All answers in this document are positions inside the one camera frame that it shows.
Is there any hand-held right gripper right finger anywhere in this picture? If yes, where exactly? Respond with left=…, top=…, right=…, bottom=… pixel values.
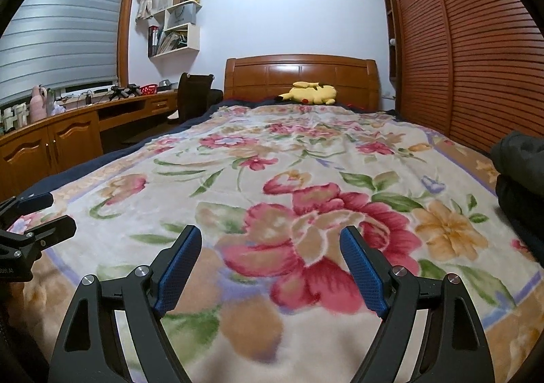
left=340, top=225, right=496, bottom=383

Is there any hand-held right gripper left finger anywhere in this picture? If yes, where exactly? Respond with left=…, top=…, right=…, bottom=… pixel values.
left=53, top=224, right=203, bottom=383

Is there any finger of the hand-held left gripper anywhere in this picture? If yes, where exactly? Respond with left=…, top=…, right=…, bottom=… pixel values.
left=7, top=215, right=78, bottom=259
left=0, top=192, right=55, bottom=226

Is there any black jacket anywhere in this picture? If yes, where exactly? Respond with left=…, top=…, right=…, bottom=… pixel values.
left=494, top=175, right=544, bottom=241

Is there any wooden desk cabinet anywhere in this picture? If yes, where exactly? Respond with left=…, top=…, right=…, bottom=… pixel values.
left=0, top=90, right=179, bottom=201

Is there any row of white containers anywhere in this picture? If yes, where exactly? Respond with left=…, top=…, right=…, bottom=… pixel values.
left=0, top=104, right=30, bottom=133

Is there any pink bottle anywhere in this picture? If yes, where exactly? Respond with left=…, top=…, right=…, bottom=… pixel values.
left=32, top=85, right=47, bottom=120

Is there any black tripod gadget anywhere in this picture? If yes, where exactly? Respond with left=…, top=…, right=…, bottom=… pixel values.
left=109, top=85, right=141, bottom=101

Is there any floral blanket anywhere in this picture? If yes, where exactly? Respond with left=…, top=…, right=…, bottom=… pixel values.
left=13, top=104, right=544, bottom=383

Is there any grey window blind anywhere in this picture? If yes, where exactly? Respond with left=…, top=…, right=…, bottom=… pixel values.
left=0, top=0, right=130, bottom=105

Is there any dark brown chair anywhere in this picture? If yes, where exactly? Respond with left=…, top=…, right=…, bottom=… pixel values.
left=167, top=72, right=224, bottom=124

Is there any yellow plush toy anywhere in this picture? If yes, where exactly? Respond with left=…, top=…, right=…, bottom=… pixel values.
left=277, top=81, right=338, bottom=106

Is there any wooden bed headboard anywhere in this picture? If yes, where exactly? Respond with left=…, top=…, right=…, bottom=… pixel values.
left=224, top=54, right=380, bottom=112

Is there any white paper bag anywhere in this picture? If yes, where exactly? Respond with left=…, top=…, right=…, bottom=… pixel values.
left=168, top=5, right=197, bottom=29

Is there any wooden louvred wardrobe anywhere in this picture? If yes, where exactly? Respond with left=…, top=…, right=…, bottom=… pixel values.
left=376, top=0, right=544, bottom=154

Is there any wooden window frame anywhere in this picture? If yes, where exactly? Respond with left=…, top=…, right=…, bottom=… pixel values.
left=64, top=0, right=140, bottom=90

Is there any white wall shelf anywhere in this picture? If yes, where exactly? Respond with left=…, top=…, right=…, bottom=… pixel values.
left=148, top=0, right=204, bottom=58

